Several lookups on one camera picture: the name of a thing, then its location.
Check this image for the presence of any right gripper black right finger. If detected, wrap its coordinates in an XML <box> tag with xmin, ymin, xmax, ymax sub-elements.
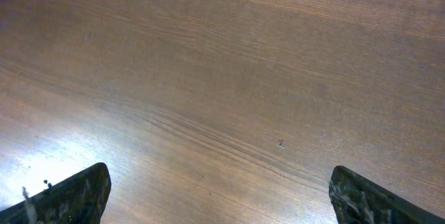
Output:
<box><xmin>329</xmin><ymin>166</ymin><xmax>444</xmax><ymax>224</ymax></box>

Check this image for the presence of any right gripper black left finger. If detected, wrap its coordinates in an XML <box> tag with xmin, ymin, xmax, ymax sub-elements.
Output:
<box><xmin>1</xmin><ymin>162</ymin><xmax>111</xmax><ymax>224</ymax></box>

